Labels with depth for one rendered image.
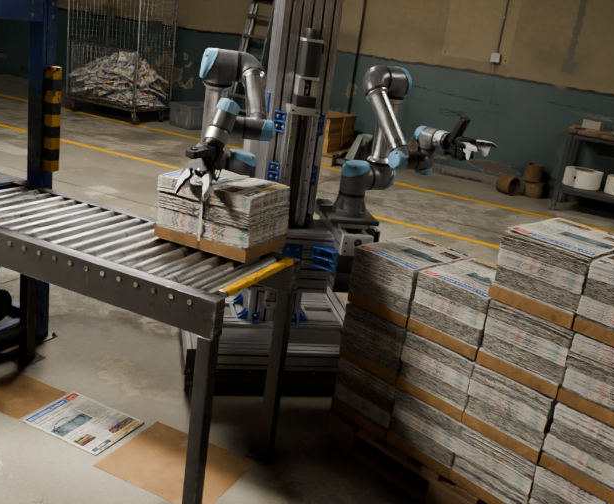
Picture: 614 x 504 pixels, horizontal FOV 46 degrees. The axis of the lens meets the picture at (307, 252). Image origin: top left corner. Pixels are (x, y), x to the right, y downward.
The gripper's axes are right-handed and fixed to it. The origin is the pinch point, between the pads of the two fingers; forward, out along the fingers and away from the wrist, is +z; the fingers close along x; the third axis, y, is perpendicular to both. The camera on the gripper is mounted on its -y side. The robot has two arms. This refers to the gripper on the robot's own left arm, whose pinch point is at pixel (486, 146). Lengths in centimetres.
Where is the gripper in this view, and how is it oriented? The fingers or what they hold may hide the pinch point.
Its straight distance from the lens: 285.3
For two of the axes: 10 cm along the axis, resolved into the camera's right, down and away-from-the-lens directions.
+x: -7.9, 2.1, -5.7
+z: 6.1, 3.2, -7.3
